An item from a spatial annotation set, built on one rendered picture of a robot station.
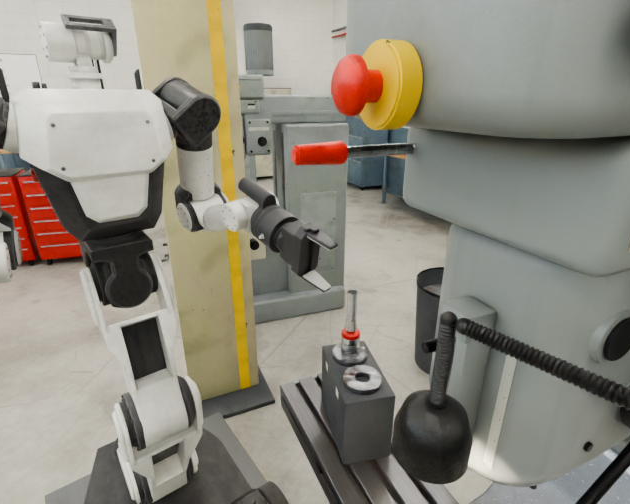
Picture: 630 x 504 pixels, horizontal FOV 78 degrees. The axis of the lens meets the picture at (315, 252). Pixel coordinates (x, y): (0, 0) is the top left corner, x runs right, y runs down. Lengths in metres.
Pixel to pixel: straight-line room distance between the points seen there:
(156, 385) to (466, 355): 0.78
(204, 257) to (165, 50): 0.98
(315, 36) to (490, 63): 9.99
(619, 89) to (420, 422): 0.28
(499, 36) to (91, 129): 0.75
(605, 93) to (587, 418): 0.34
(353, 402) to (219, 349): 1.60
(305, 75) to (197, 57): 8.12
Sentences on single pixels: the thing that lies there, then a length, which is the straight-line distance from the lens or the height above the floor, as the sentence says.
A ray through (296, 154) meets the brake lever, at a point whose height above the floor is 1.70.
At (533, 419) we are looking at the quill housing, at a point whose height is 1.45.
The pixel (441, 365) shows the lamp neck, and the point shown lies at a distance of 0.37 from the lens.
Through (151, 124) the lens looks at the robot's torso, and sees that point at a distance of 0.90.
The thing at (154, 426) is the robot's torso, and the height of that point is 1.03.
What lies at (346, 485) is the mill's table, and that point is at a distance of 1.02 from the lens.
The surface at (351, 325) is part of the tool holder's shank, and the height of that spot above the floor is 1.23.
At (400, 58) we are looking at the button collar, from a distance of 0.29.
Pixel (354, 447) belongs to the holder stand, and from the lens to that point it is 1.02.
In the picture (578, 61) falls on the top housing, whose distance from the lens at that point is 0.25.
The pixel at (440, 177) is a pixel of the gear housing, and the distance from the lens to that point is 0.42.
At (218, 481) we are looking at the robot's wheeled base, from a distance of 1.53.
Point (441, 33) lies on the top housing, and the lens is 0.29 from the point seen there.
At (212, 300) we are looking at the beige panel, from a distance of 2.26.
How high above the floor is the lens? 1.75
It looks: 22 degrees down
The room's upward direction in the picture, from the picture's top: straight up
